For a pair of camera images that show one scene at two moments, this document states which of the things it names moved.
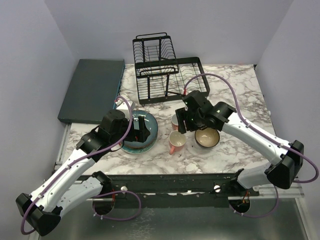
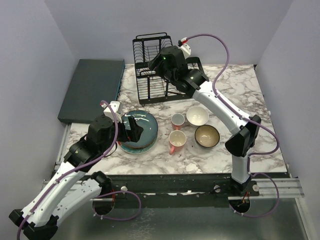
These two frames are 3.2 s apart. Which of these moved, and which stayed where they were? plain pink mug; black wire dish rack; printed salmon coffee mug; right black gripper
Moved: right black gripper
Stayed: black wire dish rack; plain pink mug; printed salmon coffee mug
